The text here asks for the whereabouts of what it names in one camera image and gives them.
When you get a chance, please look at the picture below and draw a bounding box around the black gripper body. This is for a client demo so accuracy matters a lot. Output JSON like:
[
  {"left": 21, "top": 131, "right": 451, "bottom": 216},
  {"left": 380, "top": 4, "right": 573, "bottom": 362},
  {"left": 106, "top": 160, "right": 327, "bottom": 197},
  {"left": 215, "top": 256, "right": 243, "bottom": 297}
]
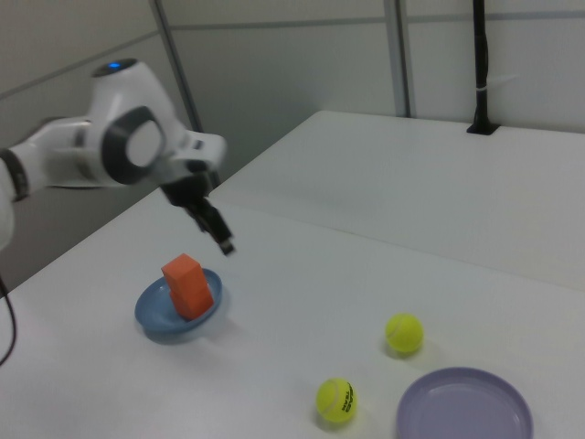
[{"left": 161, "top": 170, "right": 220, "bottom": 212}]

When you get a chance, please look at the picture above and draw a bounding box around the orange foam cube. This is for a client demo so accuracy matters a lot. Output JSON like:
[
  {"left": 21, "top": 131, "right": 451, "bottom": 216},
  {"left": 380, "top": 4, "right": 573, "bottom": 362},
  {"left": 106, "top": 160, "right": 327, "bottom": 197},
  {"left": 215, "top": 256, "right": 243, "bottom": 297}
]
[
  {"left": 168, "top": 282, "right": 216, "bottom": 321},
  {"left": 161, "top": 252, "right": 203, "bottom": 294}
]

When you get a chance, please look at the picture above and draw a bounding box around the yellow tennis ball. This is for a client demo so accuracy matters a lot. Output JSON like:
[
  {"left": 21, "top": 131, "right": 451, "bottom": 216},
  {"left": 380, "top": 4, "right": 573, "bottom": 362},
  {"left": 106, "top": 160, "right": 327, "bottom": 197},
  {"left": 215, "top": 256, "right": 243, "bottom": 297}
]
[
  {"left": 384, "top": 312, "right": 425, "bottom": 356},
  {"left": 315, "top": 377, "right": 359, "bottom": 423}
]

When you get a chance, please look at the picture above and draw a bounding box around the blue plastic plate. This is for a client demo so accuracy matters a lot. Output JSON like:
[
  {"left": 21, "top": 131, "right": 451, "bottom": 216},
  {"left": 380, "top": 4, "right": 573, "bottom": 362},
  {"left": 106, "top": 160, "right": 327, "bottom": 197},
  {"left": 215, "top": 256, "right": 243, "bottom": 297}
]
[{"left": 133, "top": 268, "right": 225, "bottom": 335}]

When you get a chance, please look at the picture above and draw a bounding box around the purple plastic plate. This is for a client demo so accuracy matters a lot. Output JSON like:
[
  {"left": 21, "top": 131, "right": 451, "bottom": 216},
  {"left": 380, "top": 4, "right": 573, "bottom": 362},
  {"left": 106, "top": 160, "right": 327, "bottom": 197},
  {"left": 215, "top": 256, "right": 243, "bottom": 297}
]
[{"left": 395, "top": 367, "right": 535, "bottom": 439}]

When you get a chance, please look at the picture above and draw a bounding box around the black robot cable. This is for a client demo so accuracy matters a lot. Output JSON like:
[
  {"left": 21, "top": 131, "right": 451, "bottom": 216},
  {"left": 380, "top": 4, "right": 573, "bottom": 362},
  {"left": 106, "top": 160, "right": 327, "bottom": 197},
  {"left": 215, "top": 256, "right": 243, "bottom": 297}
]
[{"left": 0, "top": 273, "right": 20, "bottom": 368}]

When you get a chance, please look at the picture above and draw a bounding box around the black camera pole with base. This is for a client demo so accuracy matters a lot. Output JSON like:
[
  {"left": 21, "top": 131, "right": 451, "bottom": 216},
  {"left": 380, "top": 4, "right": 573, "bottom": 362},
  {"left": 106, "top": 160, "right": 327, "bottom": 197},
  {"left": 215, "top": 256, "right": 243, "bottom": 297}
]
[{"left": 465, "top": 0, "right": 499, "bottom": 136}]

